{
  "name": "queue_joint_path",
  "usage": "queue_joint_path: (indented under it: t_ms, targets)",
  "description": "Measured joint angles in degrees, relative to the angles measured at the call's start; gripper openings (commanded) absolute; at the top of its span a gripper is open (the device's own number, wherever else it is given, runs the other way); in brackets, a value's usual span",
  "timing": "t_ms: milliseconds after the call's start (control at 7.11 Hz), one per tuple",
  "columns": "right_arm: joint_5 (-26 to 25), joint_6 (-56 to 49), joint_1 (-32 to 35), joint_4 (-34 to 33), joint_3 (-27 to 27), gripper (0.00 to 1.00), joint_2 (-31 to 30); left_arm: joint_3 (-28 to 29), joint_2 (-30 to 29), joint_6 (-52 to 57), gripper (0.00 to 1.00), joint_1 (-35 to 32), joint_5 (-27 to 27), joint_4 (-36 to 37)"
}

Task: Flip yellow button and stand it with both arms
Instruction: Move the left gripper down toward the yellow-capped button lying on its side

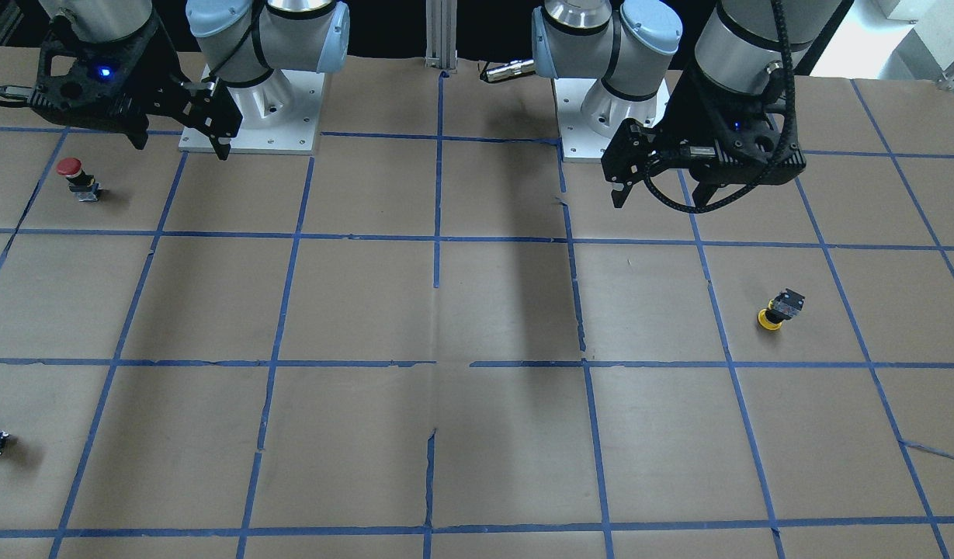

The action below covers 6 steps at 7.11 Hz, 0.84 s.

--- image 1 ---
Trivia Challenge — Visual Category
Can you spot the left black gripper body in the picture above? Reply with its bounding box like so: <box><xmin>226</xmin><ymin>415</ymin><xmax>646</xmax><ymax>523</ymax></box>
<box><xmin>602</xmin><ymin>71</ymin><xmax>806</xmax><ymax>209</ymax></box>

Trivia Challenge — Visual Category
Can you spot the red push button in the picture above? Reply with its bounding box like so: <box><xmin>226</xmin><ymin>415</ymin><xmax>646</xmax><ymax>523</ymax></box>
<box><xmin>55</xmin><ymin>157</ymin><xmax>100</xmax><ymax>203</ymax></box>

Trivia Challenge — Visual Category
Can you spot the aluminium frame post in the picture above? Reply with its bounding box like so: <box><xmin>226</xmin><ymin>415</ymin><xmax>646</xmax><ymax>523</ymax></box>
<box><xmin>425</xmin><ymin>0</ymin><xmax>458</xmax><ymax>73</ymax></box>

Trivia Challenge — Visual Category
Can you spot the silver cable connector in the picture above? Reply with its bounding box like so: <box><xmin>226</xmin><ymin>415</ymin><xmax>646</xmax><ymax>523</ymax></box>
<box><xmin>479</xmin><ymin>59</ymin><xmax>536</xmax><ymax>84</ymax></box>

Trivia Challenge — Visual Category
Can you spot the yellow push button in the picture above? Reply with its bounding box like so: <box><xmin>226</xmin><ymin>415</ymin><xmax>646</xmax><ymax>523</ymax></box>
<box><xmin>757</xmin><ymin>289</ymin><xmax>804</xmax><ymax>332</ymax></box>

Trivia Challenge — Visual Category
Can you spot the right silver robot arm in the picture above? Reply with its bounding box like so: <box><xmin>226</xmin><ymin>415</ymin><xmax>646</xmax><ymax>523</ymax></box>
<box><xmin>18</xmin><ymin>1</ymin><xmax>350</xmax><ymax>159</ymax></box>

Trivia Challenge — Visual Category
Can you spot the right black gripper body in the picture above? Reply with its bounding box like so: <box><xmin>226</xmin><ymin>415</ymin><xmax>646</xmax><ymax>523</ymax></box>
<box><xmin>27</xmin><ymin>16</ymin><xmax>243</xmax><ymax>148</ymax></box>

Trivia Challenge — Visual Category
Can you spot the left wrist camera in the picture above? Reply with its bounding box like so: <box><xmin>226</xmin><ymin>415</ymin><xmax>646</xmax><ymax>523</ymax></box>
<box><xmin>685</xmin><ymin>146</ymin><xmax>807</xmax><ymax>186</ymax></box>

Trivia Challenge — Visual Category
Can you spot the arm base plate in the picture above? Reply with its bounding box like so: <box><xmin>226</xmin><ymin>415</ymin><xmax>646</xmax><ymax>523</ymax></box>
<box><xmin>179</xmin><ymin>65</ymin><xmax>325</xmax><ymax>155</ymax></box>
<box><xmin>553</xmin><ymin>78</ymin><xmax>685</xmax><ymax>164</ymax></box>

